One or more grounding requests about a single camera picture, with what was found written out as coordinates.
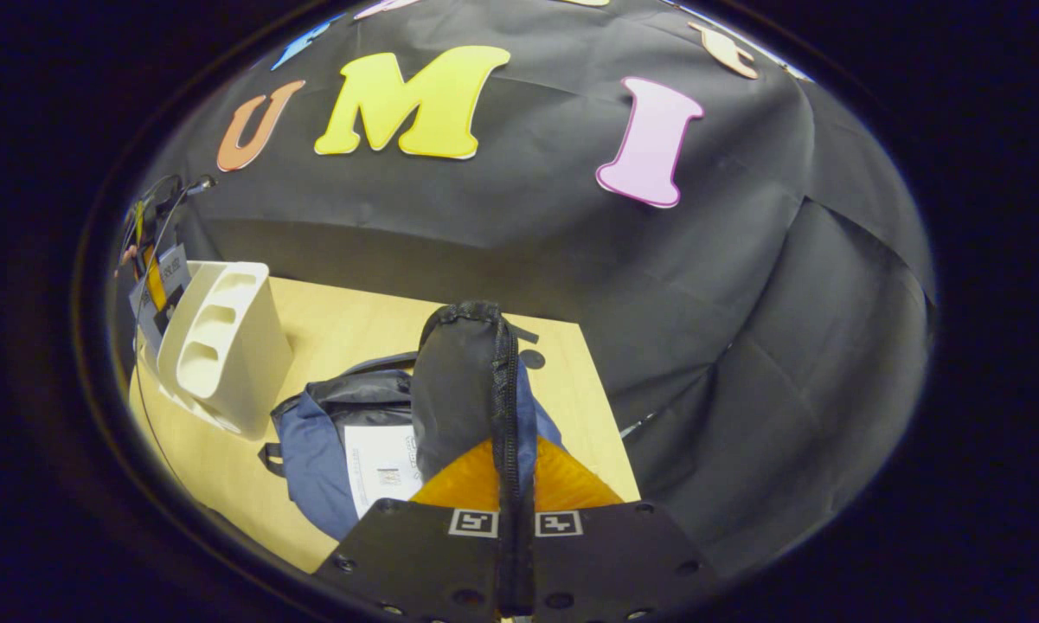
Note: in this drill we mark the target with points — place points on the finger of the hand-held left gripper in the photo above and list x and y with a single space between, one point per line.
154 281

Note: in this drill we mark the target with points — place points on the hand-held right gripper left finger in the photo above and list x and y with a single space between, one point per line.
415 562

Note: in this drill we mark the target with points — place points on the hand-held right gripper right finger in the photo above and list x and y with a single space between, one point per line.
606 562

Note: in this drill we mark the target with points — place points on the white plastic bookshelf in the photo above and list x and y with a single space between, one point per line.
251 363

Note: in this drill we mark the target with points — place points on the navy blue schoolbag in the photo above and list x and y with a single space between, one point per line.
458 381

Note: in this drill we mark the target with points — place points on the black desk grommet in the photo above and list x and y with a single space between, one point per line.
532 357

